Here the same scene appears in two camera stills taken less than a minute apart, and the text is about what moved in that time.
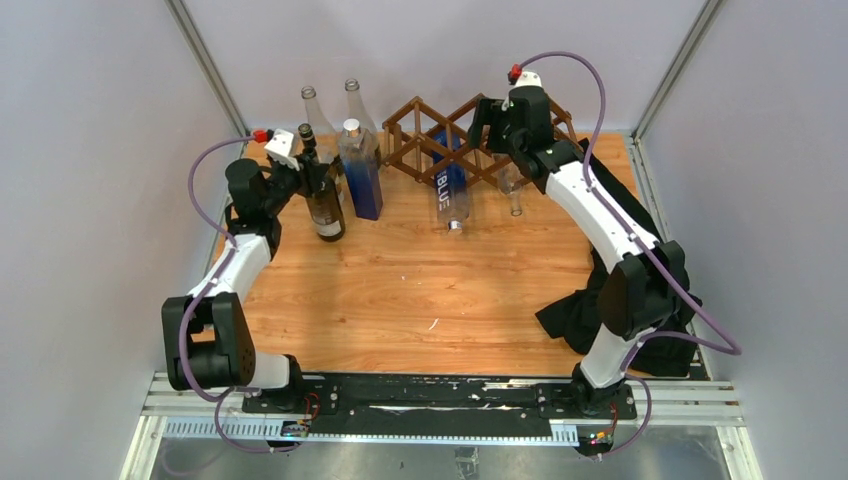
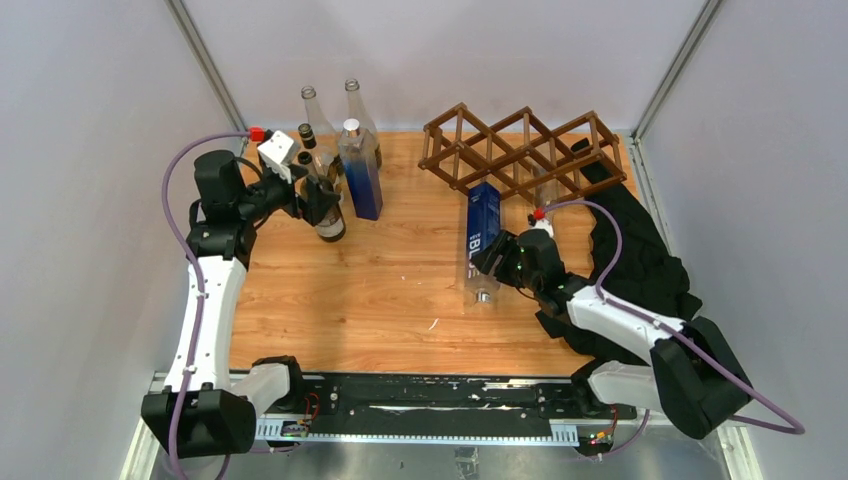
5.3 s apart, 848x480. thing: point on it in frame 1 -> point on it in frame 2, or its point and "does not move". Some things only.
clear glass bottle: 326,135 does not move
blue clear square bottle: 360,153 does not move
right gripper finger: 489,111 -> 499,259
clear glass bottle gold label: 355,109 does not move
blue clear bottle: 452,184 -> 483,224
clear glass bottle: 506,179 -> 548,194
